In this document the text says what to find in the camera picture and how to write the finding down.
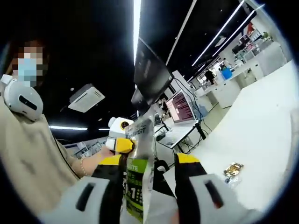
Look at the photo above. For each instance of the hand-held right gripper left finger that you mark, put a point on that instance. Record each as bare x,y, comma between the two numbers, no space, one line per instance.
107,186

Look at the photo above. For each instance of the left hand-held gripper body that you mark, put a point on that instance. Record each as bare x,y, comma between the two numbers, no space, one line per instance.
116,130

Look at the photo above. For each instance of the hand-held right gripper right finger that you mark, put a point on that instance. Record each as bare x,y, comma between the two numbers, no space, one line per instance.
189,172

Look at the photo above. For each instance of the black green skincare sachet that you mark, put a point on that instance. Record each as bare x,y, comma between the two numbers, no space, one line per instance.
136,184

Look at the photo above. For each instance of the gold skincare sachet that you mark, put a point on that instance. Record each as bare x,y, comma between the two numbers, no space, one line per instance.
234,169

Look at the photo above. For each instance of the person's left hand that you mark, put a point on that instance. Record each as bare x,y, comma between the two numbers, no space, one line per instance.
107,155

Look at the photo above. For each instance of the ceiling air conditioner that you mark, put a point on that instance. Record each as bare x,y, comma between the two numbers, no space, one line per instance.
86,99

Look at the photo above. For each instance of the blue water jug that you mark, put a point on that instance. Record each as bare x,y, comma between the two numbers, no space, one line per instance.
203,112

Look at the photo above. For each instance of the large black monitor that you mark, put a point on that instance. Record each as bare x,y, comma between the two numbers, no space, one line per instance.
149,74

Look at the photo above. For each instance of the open silver laptop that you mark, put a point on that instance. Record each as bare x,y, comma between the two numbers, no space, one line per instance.
181,107

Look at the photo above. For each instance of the white counter cabinets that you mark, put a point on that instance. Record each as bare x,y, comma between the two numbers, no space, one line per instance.
233,91

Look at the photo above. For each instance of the white wearable device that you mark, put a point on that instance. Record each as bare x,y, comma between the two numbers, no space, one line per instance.
23,100

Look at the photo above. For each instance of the blue plastic crate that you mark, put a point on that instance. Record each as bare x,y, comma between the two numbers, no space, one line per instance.
226,73

